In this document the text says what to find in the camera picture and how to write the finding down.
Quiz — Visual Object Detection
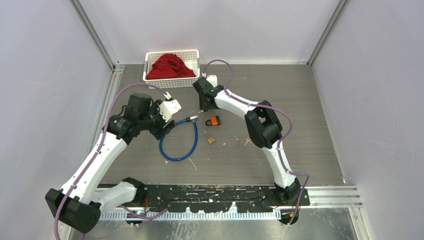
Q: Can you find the red cloth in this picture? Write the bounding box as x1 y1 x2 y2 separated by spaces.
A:
146 53 196 80

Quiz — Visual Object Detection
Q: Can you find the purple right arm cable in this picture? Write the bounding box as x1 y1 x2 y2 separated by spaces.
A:
201 59 311 226

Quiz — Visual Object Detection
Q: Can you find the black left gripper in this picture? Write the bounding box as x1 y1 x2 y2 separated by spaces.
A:
139 100 176 140

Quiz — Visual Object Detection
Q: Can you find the small silver key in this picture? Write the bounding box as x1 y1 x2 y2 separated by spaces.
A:
234 135 240 148

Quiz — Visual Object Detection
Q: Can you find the orange black padlock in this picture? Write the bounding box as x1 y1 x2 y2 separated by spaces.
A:
205 115 221 127

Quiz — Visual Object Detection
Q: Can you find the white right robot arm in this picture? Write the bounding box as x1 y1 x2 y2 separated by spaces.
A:
193 77 305 206

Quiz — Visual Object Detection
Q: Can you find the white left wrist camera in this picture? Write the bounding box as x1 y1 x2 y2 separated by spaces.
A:
159 99 182 123

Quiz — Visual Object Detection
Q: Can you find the brass padlock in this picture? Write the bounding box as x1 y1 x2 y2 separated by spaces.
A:
203 131 216 145

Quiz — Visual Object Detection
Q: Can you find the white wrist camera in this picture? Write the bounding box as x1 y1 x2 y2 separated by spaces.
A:
206 75 218 88
159 99 182 123

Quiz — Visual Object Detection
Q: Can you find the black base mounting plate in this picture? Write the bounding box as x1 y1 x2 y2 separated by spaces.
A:
99 184 311 215

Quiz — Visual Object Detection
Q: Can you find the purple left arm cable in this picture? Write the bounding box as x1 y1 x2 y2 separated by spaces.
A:
53 82 173 240

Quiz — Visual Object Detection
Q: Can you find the silver key bunch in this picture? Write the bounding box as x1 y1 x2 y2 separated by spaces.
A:
244 136 254 146

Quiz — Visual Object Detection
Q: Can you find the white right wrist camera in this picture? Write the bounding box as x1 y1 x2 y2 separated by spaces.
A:
206 75 218 88

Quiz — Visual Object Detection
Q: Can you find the blue cable lock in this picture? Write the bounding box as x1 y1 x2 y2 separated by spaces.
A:
158 115 199 162

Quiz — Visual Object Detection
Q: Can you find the white perforated plastic basket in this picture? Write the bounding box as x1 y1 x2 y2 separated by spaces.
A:
142 49 200 89

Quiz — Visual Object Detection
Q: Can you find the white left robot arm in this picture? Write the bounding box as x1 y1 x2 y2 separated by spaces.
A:
45 93 182 234

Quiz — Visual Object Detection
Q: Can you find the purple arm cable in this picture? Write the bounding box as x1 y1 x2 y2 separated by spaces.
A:
201 59 311 226
53 82 173 240

